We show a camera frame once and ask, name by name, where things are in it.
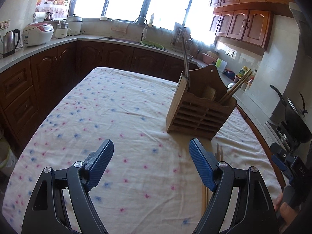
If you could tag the white rice cooker red top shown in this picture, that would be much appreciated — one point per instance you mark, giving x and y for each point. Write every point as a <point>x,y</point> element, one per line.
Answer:
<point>37,34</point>

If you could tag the light wooden chopstick pair mate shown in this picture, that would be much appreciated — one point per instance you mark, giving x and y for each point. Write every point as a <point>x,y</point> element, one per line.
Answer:
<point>221,154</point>

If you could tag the hanging dish cloth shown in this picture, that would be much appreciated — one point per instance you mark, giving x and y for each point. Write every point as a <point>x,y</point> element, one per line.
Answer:
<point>119,26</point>

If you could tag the steel electric kettle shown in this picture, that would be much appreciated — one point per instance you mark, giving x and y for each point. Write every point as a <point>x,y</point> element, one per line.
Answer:
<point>10,42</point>

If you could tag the floral white tablecloth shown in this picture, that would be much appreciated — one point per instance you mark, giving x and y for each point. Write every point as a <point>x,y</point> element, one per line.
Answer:
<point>150,185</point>

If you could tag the yellow-lid condiment bottle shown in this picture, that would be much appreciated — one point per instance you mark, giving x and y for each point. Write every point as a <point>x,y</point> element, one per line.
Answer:
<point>243,71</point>

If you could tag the light wooden chopstick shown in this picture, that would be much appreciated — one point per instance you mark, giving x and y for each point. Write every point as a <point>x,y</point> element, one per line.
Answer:
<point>218,152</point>

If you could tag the gas stove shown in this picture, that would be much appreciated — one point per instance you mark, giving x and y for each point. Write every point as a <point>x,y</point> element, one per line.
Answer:
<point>289,137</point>

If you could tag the dish rack with utensils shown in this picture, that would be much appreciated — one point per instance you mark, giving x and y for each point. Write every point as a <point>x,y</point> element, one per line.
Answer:
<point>182,35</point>

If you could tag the chrome sink faucet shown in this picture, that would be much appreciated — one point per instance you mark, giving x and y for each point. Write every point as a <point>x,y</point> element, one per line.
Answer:
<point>142,21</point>

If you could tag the upper wooden wall cabinets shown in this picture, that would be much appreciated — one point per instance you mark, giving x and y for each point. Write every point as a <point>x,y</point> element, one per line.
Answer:
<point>249,21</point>

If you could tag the small white cooker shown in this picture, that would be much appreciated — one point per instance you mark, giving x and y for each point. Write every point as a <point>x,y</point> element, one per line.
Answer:
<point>61,30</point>

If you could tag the steel range hood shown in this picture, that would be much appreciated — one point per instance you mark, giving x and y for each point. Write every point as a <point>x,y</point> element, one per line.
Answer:
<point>304,28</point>

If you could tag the black wok with lid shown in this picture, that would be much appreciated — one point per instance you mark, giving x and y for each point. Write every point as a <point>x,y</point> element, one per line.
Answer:
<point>295,118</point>

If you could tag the green basin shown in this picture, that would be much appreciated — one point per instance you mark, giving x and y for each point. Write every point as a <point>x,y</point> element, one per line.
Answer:
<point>152,44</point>

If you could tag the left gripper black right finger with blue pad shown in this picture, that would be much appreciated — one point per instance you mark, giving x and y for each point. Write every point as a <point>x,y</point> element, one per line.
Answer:
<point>254,211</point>

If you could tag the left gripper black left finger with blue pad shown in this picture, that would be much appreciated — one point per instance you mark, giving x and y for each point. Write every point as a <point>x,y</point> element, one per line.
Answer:
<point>46,210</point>

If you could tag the wooden slatted utensil holder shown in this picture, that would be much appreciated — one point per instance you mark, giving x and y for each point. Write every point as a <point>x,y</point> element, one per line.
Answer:
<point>199,107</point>

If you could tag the long metal chopstick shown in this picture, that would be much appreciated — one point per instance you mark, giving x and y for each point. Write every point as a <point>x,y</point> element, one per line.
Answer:
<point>186,63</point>

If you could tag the person's right hand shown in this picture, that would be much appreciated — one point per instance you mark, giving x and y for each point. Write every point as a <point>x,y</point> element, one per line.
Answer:
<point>287,213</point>

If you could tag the curved wooden chopstick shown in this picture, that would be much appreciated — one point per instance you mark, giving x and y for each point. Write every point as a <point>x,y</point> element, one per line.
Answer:
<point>237,85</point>

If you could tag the wooden chopstick in holder right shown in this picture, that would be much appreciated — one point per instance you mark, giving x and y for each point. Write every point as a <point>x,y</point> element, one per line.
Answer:
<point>235,88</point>

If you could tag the brown wooden chopstick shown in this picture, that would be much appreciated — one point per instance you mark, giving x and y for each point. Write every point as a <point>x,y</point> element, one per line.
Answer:
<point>205,199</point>

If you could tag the green white cutting board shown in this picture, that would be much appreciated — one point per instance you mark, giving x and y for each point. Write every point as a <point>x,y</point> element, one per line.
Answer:
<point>220,65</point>

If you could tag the white electric pot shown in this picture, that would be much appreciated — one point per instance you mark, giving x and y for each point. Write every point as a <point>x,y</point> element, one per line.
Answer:
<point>74,25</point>

